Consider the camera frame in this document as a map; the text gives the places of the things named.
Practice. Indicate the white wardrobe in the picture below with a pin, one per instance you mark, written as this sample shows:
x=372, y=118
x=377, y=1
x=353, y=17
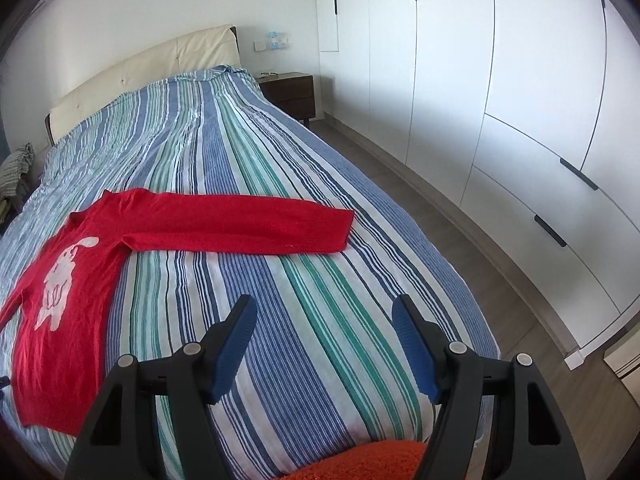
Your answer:
x=450, y=60

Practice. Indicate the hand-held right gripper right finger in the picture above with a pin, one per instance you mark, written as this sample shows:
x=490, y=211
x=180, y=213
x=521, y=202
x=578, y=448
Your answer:
x=417, y=350

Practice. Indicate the eyeglasses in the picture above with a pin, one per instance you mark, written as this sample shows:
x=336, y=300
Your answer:
x=268, y=74

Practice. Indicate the bed with striped duvet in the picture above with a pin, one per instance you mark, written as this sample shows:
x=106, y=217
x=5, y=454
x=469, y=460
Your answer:
x=300, y=185

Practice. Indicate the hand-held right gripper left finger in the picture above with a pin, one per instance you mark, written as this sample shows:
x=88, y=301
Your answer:
x=230, y=355

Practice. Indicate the checkered cloth pile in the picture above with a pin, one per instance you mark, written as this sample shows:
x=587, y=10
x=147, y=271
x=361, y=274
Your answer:
x=17, y=165

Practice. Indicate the person's orange pants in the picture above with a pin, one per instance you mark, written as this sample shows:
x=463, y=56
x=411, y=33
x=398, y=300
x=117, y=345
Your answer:
x=360, y=462

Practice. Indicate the white wall socket panel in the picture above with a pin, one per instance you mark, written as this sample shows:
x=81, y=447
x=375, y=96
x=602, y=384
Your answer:
x=260, y=45

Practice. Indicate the red sweater with white print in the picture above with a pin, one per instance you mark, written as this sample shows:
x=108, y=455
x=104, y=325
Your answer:
x=200, y=220

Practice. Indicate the dark wooden nightstand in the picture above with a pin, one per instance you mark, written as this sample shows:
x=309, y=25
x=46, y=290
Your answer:
x=290, y=92

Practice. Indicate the cream padded headboard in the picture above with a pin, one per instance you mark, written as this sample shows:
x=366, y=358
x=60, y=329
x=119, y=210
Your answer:
x=150, y=65

